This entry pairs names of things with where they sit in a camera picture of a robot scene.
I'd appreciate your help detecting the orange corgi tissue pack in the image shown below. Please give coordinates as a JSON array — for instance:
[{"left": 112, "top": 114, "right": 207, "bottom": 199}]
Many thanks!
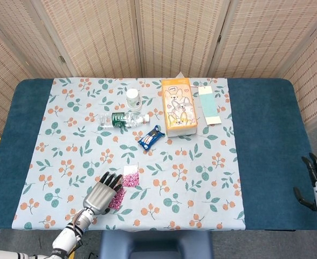
[{"left": 161, "top": 72, "right": 199, "bottom": 138}]

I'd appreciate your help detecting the leaf and fruit tablecloth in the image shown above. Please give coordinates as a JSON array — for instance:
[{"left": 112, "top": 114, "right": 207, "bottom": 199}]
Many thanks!
[{"left": 12, "top": 77, "right": 246, "bottom": 231}]

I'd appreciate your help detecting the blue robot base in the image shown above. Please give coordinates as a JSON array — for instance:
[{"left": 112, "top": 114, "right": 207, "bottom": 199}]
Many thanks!
[{"left": 99, "top": 230, "right": 215, "bottom": 259}]

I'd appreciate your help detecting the teal and cream bookmark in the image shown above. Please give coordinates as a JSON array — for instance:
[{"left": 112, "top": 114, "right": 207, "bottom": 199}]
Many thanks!
[{"left": 197, "top": 85, "right": 222, "bottom": 126}]

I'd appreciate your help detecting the woven folding screen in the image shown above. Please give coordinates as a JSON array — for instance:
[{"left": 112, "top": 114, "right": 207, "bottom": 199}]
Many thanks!
[{"left": 0, "top": 0, "right": 317, "bottom": 135}]

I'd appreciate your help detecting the blue cookie packet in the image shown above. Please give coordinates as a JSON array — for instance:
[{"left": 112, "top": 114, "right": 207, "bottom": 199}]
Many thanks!
[{"left": 137, "top": 125, "right": 166, "bottom": 151}]

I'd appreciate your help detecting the red-pink patterned card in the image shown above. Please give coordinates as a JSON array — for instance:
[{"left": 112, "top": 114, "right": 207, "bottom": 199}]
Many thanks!
[
  {"left": 122, "top": 165, "right": 140, "bottom": 188},
  {"left": 108, "top": 187, "right": 126, "bottom": 210}
]

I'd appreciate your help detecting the white floral paper cup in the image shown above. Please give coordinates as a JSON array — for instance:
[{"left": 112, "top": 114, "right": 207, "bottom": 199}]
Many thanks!
[{"left": 126, "top": 88, "right": 143, "bottom": 111}]

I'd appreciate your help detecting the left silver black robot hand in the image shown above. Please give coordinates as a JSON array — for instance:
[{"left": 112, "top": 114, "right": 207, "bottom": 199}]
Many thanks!
[{"left": 82, "top": 172, "right": 123, "bottom": 216}]

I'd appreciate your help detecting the clear green-label water bottle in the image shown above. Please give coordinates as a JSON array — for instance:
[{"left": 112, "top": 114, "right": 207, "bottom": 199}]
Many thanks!
[{"left": 98, "top": 111, "right": 151, "bottom": 130}]

